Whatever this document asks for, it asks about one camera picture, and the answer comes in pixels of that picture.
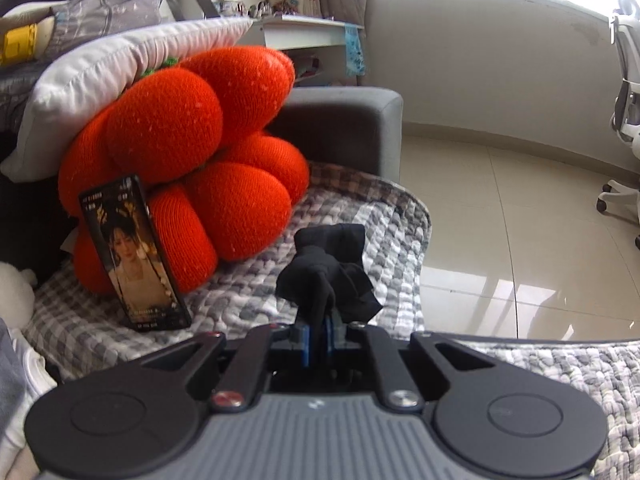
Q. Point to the grey checked blanket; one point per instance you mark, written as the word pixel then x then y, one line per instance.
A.
pixel 260 290

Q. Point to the white office chair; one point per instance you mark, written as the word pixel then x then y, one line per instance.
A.
pixel 625 110

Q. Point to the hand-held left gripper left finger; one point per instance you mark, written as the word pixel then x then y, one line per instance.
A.
pixel 307 345

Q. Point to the smartphone showing video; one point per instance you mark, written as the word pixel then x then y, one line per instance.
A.
pixel 135 260

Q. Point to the white folded clothes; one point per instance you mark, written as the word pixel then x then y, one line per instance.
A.
pixel 32 380

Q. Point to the yellow bottle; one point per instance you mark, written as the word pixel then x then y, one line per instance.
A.
pixel 20 42

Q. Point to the red flower cushion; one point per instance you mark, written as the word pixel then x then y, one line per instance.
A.
pixel 200 135

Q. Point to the grey folded clothes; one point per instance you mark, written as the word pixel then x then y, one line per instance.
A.
pixel 7 360

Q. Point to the grey bag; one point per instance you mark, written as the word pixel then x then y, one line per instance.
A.
pixel 110 10

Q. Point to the white pillow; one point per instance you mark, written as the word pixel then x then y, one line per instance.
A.
pixel 85 80

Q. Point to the white bookshelf desk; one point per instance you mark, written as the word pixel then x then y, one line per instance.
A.
pixel 300 30

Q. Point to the black pants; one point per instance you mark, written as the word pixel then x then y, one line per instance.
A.
pixel 325 270

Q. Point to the grey sofa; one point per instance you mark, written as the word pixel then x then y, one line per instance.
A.
pixel 345 125

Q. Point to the white plush toy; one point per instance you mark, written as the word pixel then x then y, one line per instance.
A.
pixel 12 295

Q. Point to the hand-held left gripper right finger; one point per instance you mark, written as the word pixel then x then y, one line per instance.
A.
pixel 327 345

